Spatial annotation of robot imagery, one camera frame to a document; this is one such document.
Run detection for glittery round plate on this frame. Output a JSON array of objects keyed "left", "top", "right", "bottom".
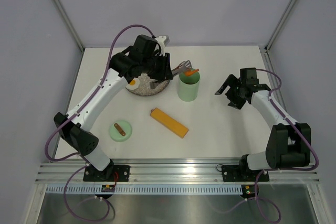
[{"left": 126, "top": 74, "right": 170, "bottom": 97}]

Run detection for yellow rectangular box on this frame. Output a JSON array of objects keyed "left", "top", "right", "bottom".
[{"left": 150, "top": 108, "right": 189, "bottom": 138}]

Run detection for aluminium front rail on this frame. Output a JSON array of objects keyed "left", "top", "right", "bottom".
[{"left": 35, "top": 158, "right": 320, "bottom": 185}]

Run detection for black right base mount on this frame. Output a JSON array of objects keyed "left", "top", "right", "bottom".
[{"left": 216, "top": 164, "right": 269, "bottom": 182}]

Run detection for toy orange chicken drumstick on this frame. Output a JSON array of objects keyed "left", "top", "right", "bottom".
[{"left": 183, "top": 69, "right": 199, "bottom": 77}]

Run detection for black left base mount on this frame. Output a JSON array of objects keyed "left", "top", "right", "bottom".
[{"left": 83, "top": 165, "right": 131, "bottom": 182}]

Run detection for toy fried egg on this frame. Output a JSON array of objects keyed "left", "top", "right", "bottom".
[{"left": 126, "top": 78, "right": 141, "bottom": 90}]

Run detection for aluminium corner frame post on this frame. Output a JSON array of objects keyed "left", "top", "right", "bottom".
[{"left": 264, "top": 0, "right": 298, "bottom": 53}]

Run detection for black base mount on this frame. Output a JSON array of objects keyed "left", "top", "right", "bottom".
[
  {"left": 83, "top": 165, "right": 131, "bottom": 182},
  {"left": 216, "top": 164, "right": 269, "bottom": 182}
]

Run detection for green round lid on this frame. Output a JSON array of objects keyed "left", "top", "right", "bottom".
[{"left": 109, "top": 120, "right": 132, "bottom": 143}]

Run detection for metal food tongs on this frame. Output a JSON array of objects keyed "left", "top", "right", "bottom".
[{"left": 172, "top": 60, "right": 192, "bottom": 77}]

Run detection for white slotted cable duct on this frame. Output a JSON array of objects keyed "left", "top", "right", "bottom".
[{"left": 46, "top": 184, "right": 243, "bottom": 195}]

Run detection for aluminium left frame post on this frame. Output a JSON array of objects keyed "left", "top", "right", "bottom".
[{"left": 51, "top": 0, "right": 85, "bottom": 53}]

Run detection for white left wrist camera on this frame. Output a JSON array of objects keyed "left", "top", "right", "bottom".
[{"left": 155, "top": 35, "right": 170, "bottom": 55}]

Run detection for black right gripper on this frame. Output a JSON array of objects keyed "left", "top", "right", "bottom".
[{"left": 215, "top": 74, "right": 246, "bottom": 109}]

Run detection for green cylindrical lunch container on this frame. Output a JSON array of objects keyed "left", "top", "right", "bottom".
[{"left": 177, "top": 72, "right": 201, "bottom": 102}]

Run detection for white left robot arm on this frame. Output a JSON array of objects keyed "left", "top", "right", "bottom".
[{"left": 54, "top": 35, "right": 173, "bottom": 181}]

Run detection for aluminium right frame rail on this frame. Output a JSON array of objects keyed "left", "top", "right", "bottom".
[{"left": 258, "top": 46, "right": 275, "bottom": 72}]

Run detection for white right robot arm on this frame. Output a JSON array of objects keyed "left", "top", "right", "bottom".
[{"left": 216, "top": 68, "right": 313, "bottom": 182}]

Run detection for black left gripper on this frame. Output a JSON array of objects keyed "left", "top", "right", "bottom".
[{"left": 142, "top": 51, "right": 173, "bottom": 81}]

